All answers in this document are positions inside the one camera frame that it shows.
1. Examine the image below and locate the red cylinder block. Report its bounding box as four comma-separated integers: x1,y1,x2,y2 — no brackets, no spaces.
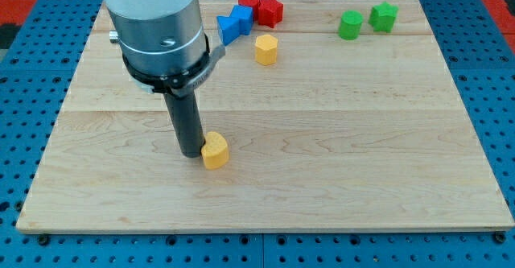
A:
238,0,260,21

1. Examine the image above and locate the yellow heart block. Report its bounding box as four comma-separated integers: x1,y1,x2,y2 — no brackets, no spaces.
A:
201,131,229,170

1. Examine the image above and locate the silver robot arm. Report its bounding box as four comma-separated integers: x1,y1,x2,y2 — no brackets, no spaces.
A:
104,0,225,158

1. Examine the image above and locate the green cylinder block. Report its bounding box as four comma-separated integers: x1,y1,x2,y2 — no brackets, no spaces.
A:
338,10,363,40

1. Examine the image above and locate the red star block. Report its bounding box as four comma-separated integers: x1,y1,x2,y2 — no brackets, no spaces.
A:
257,0,284,28

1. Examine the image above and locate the blue triangle block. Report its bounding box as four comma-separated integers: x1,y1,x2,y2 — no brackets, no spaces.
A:
216,16,240,46

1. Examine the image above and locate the blue cube block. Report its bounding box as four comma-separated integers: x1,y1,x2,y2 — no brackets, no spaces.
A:
230,5,253,35

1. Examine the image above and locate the light wooden board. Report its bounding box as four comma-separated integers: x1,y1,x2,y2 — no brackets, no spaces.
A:
16,0,514,234

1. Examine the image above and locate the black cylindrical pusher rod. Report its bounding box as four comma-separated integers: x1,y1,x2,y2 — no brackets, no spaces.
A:
163,93,205,158

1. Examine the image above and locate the yellow hexagon block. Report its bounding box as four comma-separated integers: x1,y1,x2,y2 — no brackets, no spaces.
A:
254,35,278,65

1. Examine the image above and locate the green star block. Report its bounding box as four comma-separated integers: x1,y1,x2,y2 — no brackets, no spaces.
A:
369,2,399,33

